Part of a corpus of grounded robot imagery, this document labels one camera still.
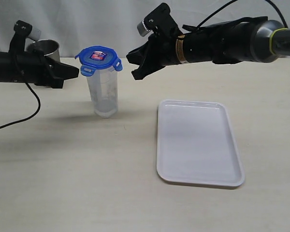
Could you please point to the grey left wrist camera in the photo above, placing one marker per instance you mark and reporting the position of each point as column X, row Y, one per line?
column 35, row 34

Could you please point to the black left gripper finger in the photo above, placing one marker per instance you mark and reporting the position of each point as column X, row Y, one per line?
column 55, row 73

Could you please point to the blue clip-lock lid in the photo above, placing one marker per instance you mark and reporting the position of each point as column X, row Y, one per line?
column 98, row 58

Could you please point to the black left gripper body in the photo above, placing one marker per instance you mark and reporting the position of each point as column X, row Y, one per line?
column 17, row 65

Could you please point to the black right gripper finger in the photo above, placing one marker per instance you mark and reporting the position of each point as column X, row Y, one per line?
column 144, row 70
column 140, row 56

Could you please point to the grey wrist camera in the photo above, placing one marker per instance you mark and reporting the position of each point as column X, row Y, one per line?
column 142, row 29
column 35, row 34

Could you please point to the clear tall plastic container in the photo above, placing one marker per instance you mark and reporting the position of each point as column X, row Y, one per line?
column 103, row 92

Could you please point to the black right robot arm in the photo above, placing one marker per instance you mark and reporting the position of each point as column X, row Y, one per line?
column 252, row 39

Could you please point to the white rectangular plastic tray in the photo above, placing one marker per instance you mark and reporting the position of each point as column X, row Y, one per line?
column 196, row 145

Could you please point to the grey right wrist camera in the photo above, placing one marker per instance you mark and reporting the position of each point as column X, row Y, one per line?
column 142, row 29

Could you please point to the stainless steel cup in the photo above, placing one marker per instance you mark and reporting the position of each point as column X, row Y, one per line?
column 49, row 47

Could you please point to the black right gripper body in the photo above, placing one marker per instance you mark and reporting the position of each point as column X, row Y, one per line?
column 166, row 39

